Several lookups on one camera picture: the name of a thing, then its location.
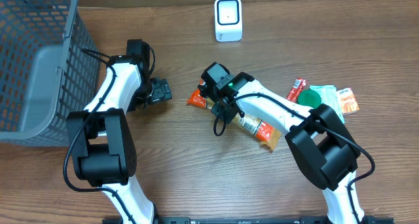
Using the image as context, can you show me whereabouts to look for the orange spaghetti package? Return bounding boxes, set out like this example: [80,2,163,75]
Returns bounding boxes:
[187,89,281,152]

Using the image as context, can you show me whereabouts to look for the red stick sachet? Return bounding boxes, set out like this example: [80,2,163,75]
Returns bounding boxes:
[286,77,307,103]

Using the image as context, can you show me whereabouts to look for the green lid jar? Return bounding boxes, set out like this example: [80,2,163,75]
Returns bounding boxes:
[297,90,322,108]

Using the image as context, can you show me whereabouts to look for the teal tissue pack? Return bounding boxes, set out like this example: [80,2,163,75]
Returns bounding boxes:
[310,85,345,123]

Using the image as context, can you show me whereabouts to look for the orange tissue pack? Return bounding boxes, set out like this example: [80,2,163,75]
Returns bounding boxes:
[337,88,359,115]

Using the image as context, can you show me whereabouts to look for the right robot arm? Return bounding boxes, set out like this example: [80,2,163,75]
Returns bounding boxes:
[198,72,365,223]

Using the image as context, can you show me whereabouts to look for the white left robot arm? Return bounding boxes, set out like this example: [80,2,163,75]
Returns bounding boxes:
[63,50,172,223]

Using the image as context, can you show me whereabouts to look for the white barcode scanner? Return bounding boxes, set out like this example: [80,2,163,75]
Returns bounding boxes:
[214,0,243,42]

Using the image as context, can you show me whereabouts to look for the grey plastic basket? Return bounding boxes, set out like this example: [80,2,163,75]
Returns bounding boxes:
[1,0,100,147]

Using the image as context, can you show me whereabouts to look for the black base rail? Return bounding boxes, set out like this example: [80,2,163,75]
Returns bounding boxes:
[101,215,394,224]

